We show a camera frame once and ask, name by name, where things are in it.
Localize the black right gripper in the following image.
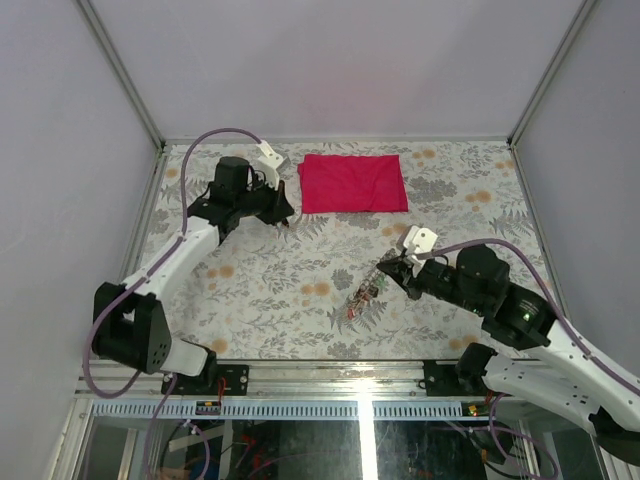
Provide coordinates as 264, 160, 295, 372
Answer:
377, 252, 486, 314

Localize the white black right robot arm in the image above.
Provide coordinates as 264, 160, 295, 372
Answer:
377, 243, 639, 465

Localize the grey disc with key rings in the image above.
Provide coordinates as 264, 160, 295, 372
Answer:
346, 266, 386, 320

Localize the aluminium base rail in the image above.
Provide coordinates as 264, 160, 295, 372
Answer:
73, 357, 615, 401

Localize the red folded cloth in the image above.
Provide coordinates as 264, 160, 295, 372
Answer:
298, 154, 409, 214

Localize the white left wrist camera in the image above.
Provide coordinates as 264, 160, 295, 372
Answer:
256, 140, 285, 190

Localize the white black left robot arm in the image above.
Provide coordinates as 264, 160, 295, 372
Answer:
91, 152, 294, 395

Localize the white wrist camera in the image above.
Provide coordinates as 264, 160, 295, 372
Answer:
396, 225, 438, 266
256, 140, 285, 190

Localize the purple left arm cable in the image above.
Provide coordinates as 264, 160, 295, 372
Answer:
82, 127, 264, 400

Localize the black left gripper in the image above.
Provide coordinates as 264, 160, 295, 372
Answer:
236, 174, 295, 227

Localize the white slotted cable duct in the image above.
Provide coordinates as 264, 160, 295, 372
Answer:
92, 399, 489, 421

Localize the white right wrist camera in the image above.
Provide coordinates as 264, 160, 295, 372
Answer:
396, 225, 438, 266

